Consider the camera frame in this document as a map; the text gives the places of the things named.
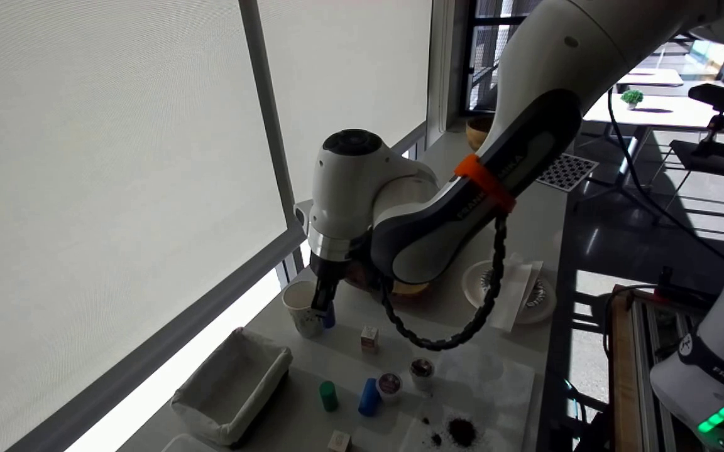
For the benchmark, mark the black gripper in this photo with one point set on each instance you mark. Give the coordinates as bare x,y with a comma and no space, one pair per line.
331,273

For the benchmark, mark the white cube with fish drawing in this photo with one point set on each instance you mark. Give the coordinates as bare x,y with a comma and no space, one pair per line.
371,338

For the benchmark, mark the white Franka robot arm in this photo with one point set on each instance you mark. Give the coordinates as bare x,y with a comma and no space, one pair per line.
565,83

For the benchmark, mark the patterned paper cup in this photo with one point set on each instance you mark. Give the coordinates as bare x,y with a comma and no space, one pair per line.
304,314

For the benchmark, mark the green cylinder block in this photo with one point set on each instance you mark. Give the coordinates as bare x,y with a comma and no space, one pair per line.
331,397

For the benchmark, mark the maroon lid coffee pod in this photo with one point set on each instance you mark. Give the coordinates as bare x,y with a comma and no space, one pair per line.
390,385

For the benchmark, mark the brown lid coffee pod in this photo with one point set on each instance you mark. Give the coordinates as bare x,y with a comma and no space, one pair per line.
422,370

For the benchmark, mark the grey rectangular bin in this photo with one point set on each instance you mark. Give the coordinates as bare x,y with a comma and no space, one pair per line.
227,390

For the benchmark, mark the small beige wooden cube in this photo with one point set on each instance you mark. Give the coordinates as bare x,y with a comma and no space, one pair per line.
340,444

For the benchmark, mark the white folded napkin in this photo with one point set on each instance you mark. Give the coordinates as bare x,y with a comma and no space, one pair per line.
522,292

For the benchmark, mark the white window blind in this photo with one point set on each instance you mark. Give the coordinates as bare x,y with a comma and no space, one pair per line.
346,67
86,166

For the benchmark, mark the black white checkerboard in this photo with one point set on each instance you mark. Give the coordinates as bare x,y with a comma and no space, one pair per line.
573,171

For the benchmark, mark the green ball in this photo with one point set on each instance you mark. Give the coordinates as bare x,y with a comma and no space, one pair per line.
633,97

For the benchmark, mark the white background table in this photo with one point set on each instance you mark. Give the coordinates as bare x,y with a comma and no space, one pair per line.
672,115

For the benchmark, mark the black office chair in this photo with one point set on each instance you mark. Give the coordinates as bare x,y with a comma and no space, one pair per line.
718,160

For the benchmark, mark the grey window frame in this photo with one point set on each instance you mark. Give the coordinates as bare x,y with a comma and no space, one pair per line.
262,101

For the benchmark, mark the brown metal cart frame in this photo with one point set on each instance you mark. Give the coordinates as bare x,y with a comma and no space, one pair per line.
629,378

